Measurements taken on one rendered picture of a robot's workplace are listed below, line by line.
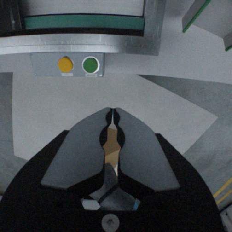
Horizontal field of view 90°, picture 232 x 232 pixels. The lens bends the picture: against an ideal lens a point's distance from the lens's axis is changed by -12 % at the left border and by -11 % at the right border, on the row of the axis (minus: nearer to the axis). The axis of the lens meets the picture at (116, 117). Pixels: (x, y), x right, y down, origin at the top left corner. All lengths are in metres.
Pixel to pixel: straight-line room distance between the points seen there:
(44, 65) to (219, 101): 1.87
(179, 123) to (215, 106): 1.34
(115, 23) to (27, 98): 0.45
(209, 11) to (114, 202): 0.59
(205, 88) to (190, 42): 1.25
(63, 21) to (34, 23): 0.08
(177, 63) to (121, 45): 0.23
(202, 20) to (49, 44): 0.38
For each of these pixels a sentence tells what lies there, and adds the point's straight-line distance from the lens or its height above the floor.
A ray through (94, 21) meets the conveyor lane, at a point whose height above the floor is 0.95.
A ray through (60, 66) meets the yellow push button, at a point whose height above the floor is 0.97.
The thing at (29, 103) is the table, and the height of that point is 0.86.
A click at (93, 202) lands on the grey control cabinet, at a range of 3.12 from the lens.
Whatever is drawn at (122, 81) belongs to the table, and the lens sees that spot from 0.50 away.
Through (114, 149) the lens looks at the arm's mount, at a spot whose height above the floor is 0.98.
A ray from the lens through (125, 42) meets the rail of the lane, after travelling 0.38.
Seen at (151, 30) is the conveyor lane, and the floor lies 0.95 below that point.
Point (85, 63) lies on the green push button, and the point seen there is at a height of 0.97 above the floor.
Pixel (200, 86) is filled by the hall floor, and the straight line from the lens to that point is 1.70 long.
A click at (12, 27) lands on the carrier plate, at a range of 0.46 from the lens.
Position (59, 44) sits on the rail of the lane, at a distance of 0.41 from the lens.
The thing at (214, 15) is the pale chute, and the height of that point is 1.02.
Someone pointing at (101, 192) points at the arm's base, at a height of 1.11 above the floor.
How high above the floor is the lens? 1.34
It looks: 57 degrees down
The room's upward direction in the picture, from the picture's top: 179 degrees clockwise
